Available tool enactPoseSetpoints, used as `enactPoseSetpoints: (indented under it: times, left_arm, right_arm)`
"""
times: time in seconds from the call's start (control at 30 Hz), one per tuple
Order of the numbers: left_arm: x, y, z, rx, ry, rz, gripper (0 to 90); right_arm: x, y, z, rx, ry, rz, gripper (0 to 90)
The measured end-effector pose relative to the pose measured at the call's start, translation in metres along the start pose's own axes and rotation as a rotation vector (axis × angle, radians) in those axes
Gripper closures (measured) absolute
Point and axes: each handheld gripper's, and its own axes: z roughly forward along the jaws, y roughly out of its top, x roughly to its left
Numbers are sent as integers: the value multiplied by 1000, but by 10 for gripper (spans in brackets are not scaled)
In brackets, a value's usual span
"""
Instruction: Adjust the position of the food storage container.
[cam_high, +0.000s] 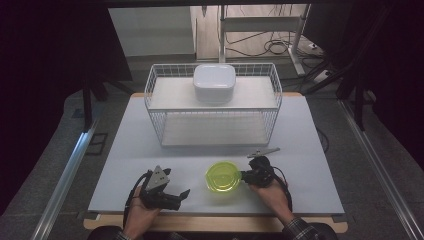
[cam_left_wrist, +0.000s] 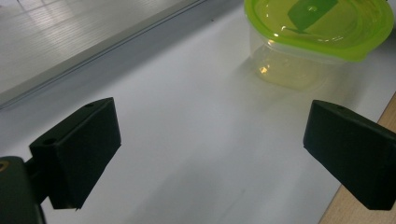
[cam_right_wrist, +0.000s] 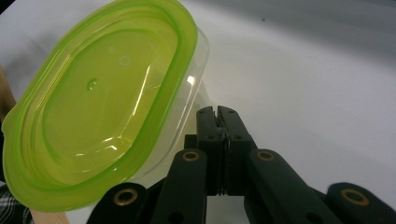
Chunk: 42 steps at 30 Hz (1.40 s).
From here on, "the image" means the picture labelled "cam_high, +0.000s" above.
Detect person's left hand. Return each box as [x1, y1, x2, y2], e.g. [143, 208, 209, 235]
[123, 185, 162, 240]

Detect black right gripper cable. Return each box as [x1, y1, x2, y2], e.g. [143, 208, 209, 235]
[271, 165, 294, 214]

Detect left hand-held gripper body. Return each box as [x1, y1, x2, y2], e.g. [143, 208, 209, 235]
[139, 165, 173, 210]

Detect aluminium rail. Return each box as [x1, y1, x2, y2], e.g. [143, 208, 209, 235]
[30, 120, 100, 240]
[337, 99, 424, 240]

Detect black metal stand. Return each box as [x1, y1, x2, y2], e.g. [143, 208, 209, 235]
[81, 74, 135, 132]
[302, 49, 371, 132]

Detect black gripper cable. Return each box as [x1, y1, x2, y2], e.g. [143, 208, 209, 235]
[122, 169, 154, 231]
[271, 165, 294, 214]

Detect white square bowl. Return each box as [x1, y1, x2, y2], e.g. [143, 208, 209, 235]
[192, 63, 237, 104]

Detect white wire basket rack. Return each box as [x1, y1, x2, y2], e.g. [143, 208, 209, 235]
[143, 62, 284, 148]

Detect white power strip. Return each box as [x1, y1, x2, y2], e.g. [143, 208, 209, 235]
[312, 69, 334, 84]

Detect person's right hand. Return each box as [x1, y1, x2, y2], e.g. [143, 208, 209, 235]
[248, 178, 298, 227]

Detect yellow-green round bowl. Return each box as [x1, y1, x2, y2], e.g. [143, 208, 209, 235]
[204, 160, 243, 193]

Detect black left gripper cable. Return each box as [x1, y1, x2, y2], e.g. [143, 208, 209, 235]
[122, 169, 154, 231]

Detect black floor cables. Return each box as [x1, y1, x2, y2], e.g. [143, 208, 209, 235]
[225, 30, 323, 58]

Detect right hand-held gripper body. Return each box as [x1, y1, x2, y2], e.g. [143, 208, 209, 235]
[245, 147, 282, 188]

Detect white metal desk frame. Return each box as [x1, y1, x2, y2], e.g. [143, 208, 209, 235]
[218, 3, 312, 76]

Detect white panel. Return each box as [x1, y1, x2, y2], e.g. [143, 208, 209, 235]
[107, 6, 196, 58]

